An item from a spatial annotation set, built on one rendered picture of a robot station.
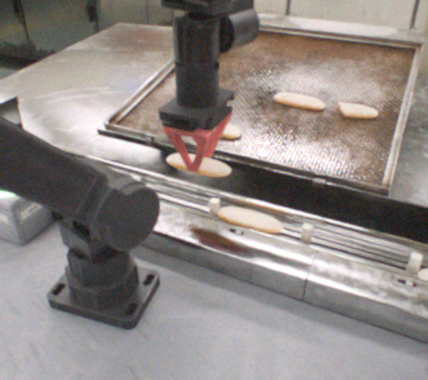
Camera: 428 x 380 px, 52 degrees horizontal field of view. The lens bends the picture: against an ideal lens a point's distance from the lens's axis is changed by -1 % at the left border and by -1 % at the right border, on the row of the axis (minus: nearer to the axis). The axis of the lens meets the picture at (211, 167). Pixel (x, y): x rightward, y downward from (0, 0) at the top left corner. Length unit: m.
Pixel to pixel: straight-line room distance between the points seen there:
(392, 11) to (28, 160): 4.00
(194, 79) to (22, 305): 0.35
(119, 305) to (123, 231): 0.11
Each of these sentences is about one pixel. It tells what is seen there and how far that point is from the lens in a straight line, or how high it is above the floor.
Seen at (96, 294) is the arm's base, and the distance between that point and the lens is 0.54.
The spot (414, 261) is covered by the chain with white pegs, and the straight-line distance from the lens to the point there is 0.61.
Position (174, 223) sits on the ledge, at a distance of 0.62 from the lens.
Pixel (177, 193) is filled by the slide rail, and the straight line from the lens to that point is 0.70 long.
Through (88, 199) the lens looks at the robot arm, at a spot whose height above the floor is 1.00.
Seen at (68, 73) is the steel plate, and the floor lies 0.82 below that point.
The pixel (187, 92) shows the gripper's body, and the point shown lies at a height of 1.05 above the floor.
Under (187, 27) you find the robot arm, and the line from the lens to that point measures 0.53.
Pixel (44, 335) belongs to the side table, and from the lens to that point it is 0.57.
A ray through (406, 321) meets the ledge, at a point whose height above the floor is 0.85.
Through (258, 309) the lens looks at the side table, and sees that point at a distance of 0.57.
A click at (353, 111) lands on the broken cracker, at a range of 0.83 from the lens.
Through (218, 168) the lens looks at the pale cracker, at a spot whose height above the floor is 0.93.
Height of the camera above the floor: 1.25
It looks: 31 degrees down
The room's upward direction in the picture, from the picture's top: straight up
